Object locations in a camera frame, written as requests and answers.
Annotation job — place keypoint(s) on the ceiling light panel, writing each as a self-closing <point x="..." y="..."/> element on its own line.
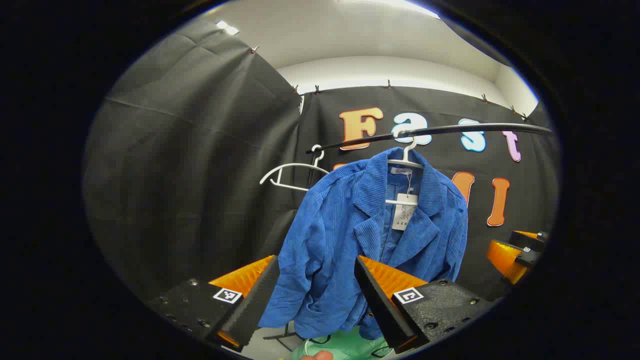
<point x="400" y="5"/>
<point x="227" y="27"/>

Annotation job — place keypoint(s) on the black backdrop cloth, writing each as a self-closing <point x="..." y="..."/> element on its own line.
<point x="190" y="165"/>

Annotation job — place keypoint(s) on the black clothes rack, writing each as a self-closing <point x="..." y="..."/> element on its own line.
<point x="450" y="130"/>

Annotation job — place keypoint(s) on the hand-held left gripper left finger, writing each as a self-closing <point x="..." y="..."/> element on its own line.
<point x="250" y="310"/>

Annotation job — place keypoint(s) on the row of small backdrop clips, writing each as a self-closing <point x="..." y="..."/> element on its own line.
<point x="316" y="90"/>

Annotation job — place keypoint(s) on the white plastic clothes hanger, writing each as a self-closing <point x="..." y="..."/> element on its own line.
<point x="402" y="202"/>
<point x="292" y="164"/>

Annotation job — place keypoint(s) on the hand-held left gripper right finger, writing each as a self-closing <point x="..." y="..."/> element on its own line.
<point x="380" y="305"/>

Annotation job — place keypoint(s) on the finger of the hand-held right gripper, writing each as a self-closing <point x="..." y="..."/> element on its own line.
<point x="530" y="239"/>
<point x="507" y="260"/>

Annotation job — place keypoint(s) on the green laundry hamper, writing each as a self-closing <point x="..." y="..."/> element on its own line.
<point x="350" y="346"/>

